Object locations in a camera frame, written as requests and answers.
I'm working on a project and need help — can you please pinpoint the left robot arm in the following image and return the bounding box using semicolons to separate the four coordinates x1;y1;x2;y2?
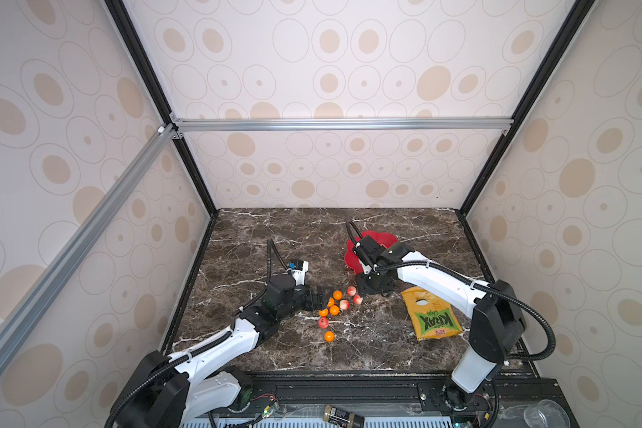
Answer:
105;241;326;427

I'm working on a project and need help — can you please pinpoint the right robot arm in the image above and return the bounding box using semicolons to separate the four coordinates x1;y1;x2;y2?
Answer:
345;220;556;402

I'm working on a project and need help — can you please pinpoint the red flower-shaped fruit bowl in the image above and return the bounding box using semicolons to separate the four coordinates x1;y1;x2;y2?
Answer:
344;230;399;274

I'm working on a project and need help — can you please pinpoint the yellow snack bag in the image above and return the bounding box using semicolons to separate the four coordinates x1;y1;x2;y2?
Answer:
401;286;463;341

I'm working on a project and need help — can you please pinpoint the dark glass bottle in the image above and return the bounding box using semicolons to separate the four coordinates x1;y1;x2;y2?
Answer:
323;405;365;428

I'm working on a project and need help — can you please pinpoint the clear plastic cup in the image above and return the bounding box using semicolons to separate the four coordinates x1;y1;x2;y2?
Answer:
523;399;571;428

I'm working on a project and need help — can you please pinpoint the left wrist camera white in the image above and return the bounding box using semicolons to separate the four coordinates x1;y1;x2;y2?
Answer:
287;259;310;287

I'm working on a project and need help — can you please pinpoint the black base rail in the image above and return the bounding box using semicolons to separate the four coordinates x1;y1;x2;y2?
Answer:
118;373;579;428

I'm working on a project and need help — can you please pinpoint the horizontal aluminium frame bar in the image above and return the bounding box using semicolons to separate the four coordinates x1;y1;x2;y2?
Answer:
160;117;514;136

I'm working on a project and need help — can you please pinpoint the diagonal aluminium frame bar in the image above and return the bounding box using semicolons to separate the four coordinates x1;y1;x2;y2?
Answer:
0;123;178;376

